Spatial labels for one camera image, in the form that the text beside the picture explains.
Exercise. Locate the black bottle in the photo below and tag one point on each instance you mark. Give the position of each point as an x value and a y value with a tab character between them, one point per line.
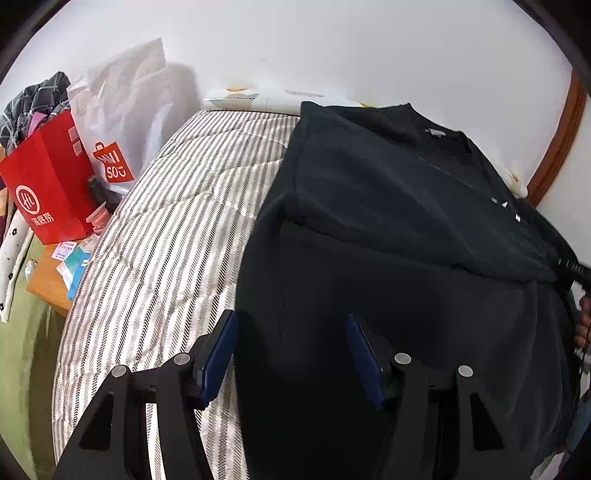
97	189

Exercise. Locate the pink plastic cup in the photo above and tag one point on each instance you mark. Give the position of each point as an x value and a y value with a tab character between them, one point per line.
99	219

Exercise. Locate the wooden nightstand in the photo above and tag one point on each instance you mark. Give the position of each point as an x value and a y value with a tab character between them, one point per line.
46	281

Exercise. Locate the blue box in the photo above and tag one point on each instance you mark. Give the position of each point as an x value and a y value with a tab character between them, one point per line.
82	272

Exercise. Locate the black sweatshirt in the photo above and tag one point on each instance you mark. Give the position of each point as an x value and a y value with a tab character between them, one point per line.
392	207

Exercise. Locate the teal packet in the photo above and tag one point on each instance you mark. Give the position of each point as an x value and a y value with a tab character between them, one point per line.
67	270

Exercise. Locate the dark plaid clothing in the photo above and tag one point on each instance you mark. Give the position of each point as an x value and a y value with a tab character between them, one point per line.
32	101

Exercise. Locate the white floral cloth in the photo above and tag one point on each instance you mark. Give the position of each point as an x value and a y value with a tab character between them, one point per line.
11	272

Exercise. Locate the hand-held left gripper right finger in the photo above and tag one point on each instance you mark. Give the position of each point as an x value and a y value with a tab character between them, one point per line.
364	364

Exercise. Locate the white packet with pink label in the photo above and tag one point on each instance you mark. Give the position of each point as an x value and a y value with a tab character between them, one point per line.
64	250

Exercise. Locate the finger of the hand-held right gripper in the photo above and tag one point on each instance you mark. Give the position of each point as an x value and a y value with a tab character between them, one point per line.
575	272

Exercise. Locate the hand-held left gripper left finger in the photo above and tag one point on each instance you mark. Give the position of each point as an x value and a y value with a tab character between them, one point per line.
217	357

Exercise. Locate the person's right hand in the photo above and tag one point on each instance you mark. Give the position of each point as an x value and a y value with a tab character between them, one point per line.
584	318

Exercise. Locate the white printed pillow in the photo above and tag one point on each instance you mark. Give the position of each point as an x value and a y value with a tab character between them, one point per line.
272	99

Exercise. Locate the white plastic shopping bag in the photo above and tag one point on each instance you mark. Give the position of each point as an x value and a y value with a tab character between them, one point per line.
124	101

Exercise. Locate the green blanket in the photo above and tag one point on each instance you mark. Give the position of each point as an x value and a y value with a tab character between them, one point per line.
27	392

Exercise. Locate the red paper bag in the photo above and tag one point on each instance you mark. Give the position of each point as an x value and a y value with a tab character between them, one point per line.
46	184

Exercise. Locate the striped grey mattress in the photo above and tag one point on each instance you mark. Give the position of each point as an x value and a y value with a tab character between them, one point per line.
175	230

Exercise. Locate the brown wooden door frame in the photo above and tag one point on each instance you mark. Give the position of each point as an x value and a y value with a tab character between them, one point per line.
561	138

